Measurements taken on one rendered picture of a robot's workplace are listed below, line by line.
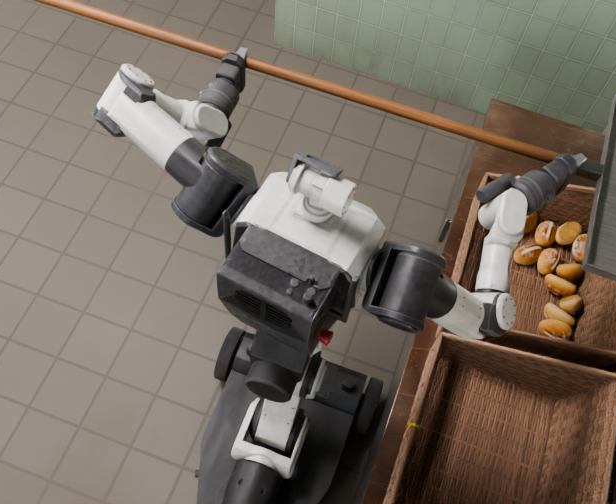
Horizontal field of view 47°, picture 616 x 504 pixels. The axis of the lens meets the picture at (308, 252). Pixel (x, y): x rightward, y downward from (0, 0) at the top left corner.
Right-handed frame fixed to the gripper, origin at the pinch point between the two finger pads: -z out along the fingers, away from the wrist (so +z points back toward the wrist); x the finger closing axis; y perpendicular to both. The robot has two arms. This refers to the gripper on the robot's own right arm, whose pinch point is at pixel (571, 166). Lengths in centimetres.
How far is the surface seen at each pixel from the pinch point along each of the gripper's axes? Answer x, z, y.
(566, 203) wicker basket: -49, -31, 6
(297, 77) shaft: 1, 41, 58
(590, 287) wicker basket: -55, -20, -19
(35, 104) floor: -120, 80, 197
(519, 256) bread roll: -57, -10, 2
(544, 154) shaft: 1.2, 4.2, 5.9
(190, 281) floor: -120, 68, 81
